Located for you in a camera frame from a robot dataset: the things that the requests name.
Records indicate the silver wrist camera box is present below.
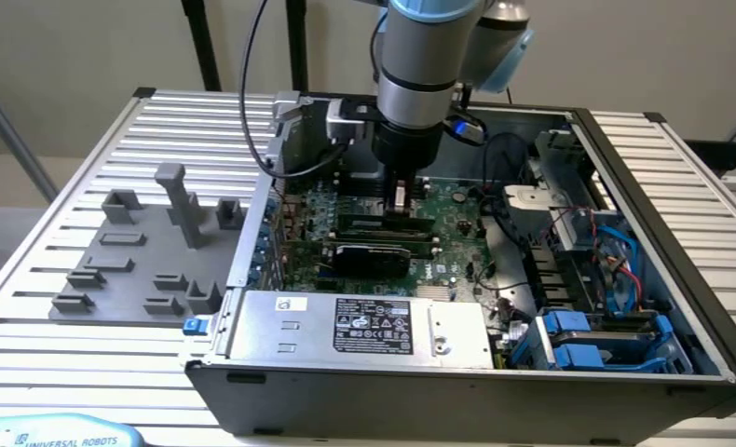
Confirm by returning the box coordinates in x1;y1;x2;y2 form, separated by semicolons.
325;99;370;142

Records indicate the grey parts rack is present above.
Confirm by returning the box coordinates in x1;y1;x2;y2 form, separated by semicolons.
45;162;248;327

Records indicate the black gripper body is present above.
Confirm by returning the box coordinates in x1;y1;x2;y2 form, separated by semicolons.
369;119;442;182

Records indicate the black open PC case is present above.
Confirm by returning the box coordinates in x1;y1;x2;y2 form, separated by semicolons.
183;91;736;435

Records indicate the blue disk bay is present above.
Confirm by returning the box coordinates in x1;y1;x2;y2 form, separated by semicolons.
509;305;697;375

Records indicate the black camera cable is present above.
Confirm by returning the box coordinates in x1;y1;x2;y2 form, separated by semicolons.
239;0;350;178

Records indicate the silver power supply unit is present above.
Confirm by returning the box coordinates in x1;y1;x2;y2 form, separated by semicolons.
216;289;501;372

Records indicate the blue SATA wire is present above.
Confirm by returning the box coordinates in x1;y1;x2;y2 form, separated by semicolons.
593;222;642;312

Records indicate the small silver chipset heatsink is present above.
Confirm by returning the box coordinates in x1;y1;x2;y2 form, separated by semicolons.
415;284;458;305

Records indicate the grey metal pole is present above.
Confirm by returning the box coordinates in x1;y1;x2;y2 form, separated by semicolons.
0;59;60;204

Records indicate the blue USB plug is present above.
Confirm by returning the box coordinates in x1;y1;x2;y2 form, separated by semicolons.
442;116;489;144

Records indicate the black flat block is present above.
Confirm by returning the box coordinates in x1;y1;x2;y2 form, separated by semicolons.
683;138;736;172

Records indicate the silver drive cage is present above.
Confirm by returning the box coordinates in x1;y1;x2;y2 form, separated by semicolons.
526;129;601;210

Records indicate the red wire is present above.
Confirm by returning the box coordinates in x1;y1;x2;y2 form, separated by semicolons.
609;260;645;312

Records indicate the black graphics card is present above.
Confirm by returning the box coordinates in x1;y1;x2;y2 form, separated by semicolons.
329;240;414;281

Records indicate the black stand pole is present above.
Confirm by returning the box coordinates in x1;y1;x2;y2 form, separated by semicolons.
179;0;223;92
283;0;311;92

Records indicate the green motherboard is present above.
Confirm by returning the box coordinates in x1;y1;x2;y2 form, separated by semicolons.
274;174;530;304

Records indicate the black power wire bundle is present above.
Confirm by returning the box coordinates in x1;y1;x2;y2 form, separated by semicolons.
477;131;533;223

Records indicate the green RAM stick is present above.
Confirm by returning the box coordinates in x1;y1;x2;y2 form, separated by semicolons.
322;230;439;251

